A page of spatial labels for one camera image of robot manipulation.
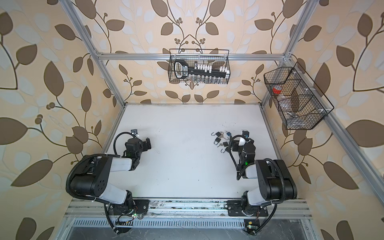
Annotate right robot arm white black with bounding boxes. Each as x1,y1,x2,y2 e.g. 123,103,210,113
226,131,298,217

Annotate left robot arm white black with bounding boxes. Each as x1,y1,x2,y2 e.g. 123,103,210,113
66,130,152,218

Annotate black padlock open shackle far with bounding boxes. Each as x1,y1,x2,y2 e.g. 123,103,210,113
211,132,223,138

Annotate red capped item in basket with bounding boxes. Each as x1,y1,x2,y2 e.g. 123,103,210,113
272,85,283,96

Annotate black tool set in basket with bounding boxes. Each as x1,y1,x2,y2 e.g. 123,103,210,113
173,60,231,80

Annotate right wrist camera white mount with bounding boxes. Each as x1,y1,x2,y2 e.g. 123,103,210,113
242,130,250,142

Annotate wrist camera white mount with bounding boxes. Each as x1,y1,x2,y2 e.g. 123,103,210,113
242,130,250,142
131,129,139,138

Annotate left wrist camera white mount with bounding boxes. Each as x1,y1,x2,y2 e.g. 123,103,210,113
131,129,139,138

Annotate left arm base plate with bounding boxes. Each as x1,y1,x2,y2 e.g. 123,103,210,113
107,199,150,216

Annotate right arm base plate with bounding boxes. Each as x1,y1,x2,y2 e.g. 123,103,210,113
225,200,269,217

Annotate right wall wire basket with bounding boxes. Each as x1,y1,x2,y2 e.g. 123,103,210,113
264,63,334,130

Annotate wall wire basket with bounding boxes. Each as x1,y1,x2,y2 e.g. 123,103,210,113
168,48,231,85
264,63,334,130

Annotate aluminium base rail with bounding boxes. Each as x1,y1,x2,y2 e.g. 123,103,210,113
64,197,313,229

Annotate back wall wire basket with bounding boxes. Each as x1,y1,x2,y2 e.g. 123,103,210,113
168,48,231,85

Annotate aluminium frame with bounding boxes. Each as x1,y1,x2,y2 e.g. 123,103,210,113
58,0,384,240

